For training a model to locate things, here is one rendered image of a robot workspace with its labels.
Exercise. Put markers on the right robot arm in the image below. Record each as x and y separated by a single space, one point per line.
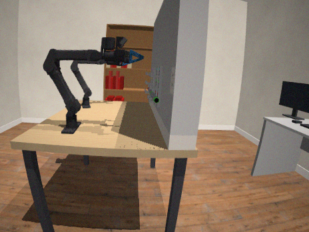
52 67

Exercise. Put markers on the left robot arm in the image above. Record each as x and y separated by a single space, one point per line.
86 89

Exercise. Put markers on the grey metal bar with green ends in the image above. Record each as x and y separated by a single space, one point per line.
155 98

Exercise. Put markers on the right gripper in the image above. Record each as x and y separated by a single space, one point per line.
128 56

